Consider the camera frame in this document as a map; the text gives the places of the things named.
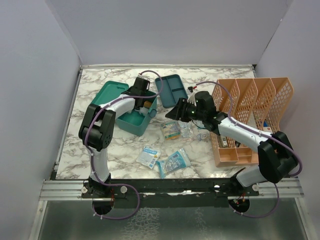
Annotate peach plastic file organizer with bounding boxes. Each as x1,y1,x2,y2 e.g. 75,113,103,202
210,77,294,168

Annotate dark teal divided tray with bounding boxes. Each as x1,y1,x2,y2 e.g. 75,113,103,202
154,74,188,109

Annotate blue cotton swab bag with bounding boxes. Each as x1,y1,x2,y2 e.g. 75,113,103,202
156,147,191,179

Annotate blue gauze dressing pack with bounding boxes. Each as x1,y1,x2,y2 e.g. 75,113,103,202
136,146,161,170

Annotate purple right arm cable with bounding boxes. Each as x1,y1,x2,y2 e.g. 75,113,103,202
192,81,303,218

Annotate bandage pack yellow green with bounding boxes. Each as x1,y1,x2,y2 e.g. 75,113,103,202
161,121,181,140

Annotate white plastic bottle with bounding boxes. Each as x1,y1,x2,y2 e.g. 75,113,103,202
127,107,149,116

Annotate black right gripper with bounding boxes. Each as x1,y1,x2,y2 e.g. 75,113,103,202
165,98,206,123

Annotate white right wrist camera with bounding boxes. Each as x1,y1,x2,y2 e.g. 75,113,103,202
187,86,198,104

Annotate small teal white sachet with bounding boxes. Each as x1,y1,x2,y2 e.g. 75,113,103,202
196,122,206,130

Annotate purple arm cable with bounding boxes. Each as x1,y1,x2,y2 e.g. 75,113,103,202
84,70,164,221
192,81,303,218

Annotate white box red label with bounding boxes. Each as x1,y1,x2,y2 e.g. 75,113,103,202
262,119,274,137

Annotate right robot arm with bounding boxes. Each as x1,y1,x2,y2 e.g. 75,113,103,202
165,91,301,196

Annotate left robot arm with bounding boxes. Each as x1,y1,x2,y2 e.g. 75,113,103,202
78,75,157,198

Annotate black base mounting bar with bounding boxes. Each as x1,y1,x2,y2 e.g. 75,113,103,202
81,178,259,208

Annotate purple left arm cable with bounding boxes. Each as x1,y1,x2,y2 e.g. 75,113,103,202
84,70,164,221

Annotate teal medicine box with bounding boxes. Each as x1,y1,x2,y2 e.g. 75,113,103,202
91,81,157,136

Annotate brown bottle orange cap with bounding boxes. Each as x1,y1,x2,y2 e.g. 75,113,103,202
143,101,153,109

